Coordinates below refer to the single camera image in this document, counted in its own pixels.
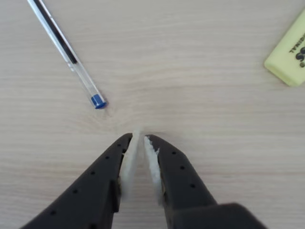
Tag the blue ballpoint pen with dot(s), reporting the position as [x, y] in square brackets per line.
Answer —
[97, 100]

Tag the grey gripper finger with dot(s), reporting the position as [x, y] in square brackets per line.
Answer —
[90, 186]
[181, 176]

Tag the yellow highlighter with black cap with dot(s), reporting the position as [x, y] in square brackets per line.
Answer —
[286, 64]

